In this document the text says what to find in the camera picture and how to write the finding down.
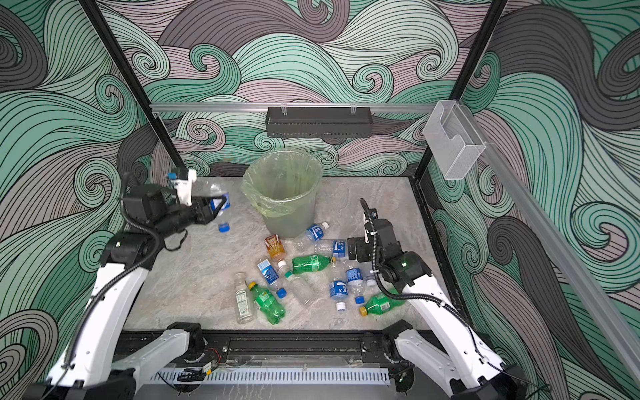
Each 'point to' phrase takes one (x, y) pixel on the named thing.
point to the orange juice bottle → (275, 247)
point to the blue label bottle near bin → (313, 233)
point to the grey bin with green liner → (283, 185)
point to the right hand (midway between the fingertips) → (365, 240)
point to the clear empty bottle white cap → (302, 289)
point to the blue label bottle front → (339, 291)
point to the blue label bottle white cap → (334, 248)
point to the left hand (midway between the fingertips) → (220, 196)
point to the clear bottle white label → (242, 300)
